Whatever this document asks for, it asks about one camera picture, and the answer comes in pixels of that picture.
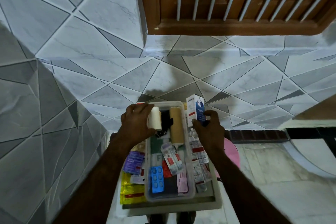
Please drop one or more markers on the dark shoe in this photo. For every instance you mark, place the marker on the dark shoe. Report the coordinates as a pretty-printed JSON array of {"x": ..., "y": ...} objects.
[
  {"x": 186, "y": 218},
  {"x": 158, "y": 218}
]

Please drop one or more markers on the person's left hand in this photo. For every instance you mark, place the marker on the person's left hand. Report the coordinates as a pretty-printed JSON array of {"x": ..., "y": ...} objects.
[{"x": 135, "y": 124}]

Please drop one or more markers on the white plastic drawer cabinet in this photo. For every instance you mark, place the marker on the white plastic drawer cabinet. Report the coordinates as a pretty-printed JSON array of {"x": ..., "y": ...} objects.
[{"x": 210, "y": 200}]

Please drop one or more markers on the person's right hand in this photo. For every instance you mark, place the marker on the person's right hand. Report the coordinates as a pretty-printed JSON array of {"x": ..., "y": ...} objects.
[{"x": 212, "y": 137}]

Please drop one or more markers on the person's right forearm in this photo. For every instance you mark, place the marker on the person's right forearm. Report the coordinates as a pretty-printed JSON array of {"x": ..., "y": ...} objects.
[{"x": 244, "y": 189}]

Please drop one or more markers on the beige bandage roll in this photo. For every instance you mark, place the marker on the beige bandage roll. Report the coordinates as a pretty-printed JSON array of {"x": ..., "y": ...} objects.
[{"x": 176, "y": 126}]

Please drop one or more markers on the white blue medicine box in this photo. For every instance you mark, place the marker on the white blue medicine box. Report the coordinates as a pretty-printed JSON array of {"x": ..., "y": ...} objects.
[{"x": 194, "y": 108}]

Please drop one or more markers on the yellow sachet pack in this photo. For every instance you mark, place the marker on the yellow sachet pack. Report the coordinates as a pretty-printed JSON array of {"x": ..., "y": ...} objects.
[{"x": 131, "y": 192}]

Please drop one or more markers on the brown barred wooden window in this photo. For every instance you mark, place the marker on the brown barred wooden window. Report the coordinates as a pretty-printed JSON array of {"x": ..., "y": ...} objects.
[{"x": 236, "y": 28}]

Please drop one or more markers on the silver tablet strips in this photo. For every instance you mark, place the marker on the silver tablet strips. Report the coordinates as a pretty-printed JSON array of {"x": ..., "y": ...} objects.
[{"x": 200, "y": 179}]

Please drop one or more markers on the person's left forearm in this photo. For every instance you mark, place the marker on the person's left forearm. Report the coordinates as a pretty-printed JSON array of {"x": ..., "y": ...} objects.
[{"x": 94, "y": 187}]

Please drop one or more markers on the purple tablet strip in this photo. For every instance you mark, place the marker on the purple tablet strip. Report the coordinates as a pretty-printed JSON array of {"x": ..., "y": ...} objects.
[{"x": 133, "y": 162}]

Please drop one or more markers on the blue tablet blister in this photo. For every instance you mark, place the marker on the blue tablet blister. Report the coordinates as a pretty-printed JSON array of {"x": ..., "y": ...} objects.
[{"x": 157, "y": 179}]

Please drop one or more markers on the pink lidded trash bin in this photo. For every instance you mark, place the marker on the pink lidded trash bin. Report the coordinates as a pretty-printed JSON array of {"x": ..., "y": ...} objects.
[{"x": 232, "y": 150}]

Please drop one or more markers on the white bandage roll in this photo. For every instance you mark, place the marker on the white bandage roll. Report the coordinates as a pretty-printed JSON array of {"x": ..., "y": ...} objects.
[{"x": 155, "y": 118}]

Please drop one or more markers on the clear plastic first aid box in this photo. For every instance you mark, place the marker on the clear plastic first aid box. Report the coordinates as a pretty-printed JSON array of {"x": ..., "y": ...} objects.
[{"x": 165, "y": 105}]

